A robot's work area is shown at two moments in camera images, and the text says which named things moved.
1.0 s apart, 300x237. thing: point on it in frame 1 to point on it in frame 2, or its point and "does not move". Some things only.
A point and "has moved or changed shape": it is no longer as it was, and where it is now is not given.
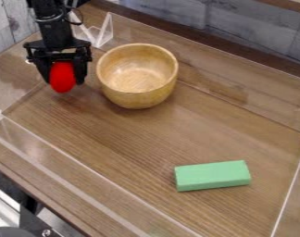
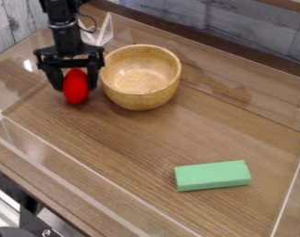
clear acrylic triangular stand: x=97 y=35 does not move
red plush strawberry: x=62 y=76 has moved or changed shape
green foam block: x=212 y=176 does not move
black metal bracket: x=31 y=223 does not move
